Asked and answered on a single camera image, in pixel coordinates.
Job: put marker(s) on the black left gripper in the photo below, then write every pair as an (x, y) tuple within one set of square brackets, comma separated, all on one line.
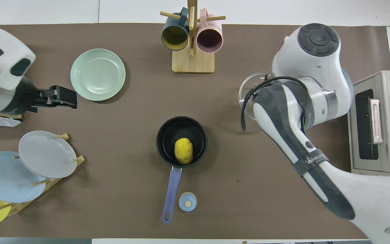
[(54, 96)]

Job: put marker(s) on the yellow lemon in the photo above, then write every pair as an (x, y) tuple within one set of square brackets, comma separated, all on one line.
[(183, 150)]

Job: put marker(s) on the glass lid purple knob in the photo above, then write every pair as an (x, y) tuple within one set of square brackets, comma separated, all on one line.
[(247, 86)]

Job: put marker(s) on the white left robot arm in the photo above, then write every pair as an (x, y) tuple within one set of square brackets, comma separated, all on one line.
[(2, 51)]

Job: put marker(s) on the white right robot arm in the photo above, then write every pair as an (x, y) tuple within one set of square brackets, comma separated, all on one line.
[(317, 67)]

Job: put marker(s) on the pale green plate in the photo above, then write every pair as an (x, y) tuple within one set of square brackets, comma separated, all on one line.
[(98, 74)]

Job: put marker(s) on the grey plate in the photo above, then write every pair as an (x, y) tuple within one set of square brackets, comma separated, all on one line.
[(46, 154)]

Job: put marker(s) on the wooden plate rack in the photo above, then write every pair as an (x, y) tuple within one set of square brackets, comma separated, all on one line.
[(80, 160)]

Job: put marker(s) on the light blue plate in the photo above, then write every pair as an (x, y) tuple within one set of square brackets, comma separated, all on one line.
[(5, 179)]

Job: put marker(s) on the brown table mat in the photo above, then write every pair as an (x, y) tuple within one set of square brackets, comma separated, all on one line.
[(147, 101)]

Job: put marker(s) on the dark blue mug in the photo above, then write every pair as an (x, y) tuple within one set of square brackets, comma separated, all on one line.
[(174, 35)]

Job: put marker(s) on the wooden mug tree stand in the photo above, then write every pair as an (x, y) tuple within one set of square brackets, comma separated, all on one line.
[(193, 64)]

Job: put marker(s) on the pink mug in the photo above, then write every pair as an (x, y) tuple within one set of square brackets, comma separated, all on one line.
[(209, 39)]

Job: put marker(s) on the small blue round dish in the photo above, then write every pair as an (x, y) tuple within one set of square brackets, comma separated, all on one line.
[(187, 202)]

